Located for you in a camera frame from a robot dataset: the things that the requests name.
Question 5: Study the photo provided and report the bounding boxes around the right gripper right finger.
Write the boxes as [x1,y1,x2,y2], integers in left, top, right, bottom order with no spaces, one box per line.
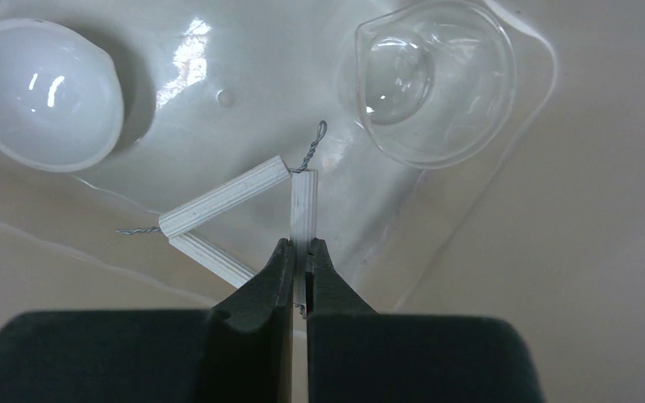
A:
[307,239,545,402]

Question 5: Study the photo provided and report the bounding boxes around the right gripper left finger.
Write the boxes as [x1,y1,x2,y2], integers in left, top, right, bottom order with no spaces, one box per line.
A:
[0,239,296,402]

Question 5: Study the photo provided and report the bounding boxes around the clear glass beaker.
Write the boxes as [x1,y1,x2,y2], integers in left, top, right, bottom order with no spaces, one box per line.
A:
[328,1,517,169]

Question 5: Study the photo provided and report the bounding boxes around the white clay triangle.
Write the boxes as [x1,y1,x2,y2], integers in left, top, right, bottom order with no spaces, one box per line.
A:
[115,120,328,319]

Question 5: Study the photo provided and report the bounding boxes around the white round dish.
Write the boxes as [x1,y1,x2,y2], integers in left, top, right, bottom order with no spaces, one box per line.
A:
[0,18,124,173]

